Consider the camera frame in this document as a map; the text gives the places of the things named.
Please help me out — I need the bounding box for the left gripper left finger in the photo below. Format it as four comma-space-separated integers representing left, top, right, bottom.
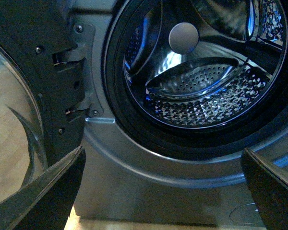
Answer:
0, 146, 86, 230

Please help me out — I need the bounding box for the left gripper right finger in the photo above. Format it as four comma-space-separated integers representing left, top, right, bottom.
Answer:
240, 148, 288, 230

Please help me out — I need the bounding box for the washing machine glass door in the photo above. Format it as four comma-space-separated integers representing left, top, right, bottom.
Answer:
0, 0, 84, 203

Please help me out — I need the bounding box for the grey front-load washing machine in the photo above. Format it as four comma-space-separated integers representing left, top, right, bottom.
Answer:
69, 0, 288, 226

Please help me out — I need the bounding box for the black rubber door gasket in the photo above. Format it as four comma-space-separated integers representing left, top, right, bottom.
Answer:
103, 0, 288, 161

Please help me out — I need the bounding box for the stainless steel washer drum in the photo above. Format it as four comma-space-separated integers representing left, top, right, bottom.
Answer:
122, 0, 288, 129

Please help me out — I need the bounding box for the grey metal door hinge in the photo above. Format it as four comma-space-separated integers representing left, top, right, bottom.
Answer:
56, 22, 104, 117

